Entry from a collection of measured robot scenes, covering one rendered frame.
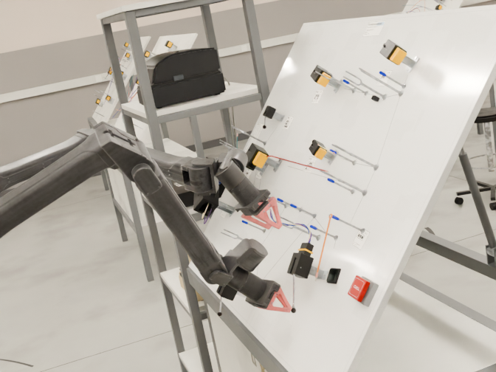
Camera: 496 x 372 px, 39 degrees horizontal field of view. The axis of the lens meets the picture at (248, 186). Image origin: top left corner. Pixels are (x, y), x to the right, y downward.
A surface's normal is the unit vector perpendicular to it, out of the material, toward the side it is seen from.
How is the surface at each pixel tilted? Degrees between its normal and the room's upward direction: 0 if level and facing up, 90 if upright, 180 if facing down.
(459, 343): 0
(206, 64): 90
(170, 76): 90
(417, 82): 52
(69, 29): 90
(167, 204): 115
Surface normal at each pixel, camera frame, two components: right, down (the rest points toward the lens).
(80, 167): 0.29, 0.58
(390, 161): -0.84, -0.39
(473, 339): -0.18, -0.95
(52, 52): 0.31, 0.18
